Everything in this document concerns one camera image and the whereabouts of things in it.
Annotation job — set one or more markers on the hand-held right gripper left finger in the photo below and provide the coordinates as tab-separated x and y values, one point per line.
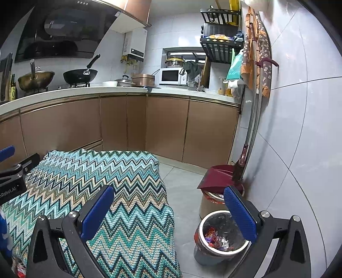
97	211

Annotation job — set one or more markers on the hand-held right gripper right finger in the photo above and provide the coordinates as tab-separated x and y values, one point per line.
240	213

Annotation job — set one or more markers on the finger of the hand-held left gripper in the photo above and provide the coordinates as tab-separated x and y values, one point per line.
6	153
24	167

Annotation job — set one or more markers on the heap of mixed wrappers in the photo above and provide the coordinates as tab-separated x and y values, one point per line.
217	238

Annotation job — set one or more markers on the grey trash can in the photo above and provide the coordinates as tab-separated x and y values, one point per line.
203	251

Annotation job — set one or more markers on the beige trash can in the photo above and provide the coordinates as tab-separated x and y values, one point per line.
207	208

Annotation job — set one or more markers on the zigzag knitted blanket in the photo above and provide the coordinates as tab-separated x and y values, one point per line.
133	213

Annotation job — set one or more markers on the dark red dustpan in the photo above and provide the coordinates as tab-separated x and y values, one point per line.
216	177

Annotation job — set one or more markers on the broom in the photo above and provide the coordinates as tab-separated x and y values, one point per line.
237	168

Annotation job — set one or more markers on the brown kitchen cabinets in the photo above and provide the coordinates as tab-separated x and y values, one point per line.
66	125

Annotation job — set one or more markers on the dark olive oil bottle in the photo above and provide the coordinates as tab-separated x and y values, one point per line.
13	91

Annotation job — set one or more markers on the knife block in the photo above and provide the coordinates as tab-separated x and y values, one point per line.
5	80

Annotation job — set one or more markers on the brass wok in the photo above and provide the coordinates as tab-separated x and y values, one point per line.
34	80

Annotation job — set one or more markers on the white kitchen countertop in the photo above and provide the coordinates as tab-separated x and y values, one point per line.
80	92

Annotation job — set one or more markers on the gas stove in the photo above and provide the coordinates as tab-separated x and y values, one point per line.
77	85

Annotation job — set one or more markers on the black frying pan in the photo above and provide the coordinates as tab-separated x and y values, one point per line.
80	75

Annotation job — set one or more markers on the white bowl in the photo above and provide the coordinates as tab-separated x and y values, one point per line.
109	84

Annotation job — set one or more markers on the yellow bottle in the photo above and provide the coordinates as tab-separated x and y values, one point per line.
228	89

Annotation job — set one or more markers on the glass pot lid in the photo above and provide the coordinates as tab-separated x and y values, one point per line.
124	82

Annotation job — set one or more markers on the black range hood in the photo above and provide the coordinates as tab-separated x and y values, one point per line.
66	32

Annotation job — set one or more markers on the copper pot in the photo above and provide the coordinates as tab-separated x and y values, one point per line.
143	80

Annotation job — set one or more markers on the green and white plastic bag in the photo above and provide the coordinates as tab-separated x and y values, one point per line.
235	69

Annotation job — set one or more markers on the wooden cutting board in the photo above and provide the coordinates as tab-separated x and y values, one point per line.
205	72

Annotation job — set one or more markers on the dark cloth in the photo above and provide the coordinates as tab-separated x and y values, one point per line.
192	69

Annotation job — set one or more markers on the white microwave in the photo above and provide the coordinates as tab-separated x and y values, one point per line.
169	76

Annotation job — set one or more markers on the glass bowl with gold lid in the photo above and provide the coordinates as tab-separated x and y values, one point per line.
175	63

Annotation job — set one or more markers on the white water heater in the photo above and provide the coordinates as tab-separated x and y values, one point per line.
135	42

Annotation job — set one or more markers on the black storage rack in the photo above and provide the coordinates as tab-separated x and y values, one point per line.
216	48

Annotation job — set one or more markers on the window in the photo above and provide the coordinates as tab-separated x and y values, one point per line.
181	52

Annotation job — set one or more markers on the orange patterned apron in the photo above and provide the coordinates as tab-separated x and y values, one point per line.
263	42

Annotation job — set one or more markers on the yellow snack packets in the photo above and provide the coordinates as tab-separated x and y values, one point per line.
219	38

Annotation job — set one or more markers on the yellow carton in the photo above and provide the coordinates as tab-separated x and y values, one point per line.
234	12

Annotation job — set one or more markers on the brown wall cabinet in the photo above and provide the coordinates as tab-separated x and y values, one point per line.
133	10

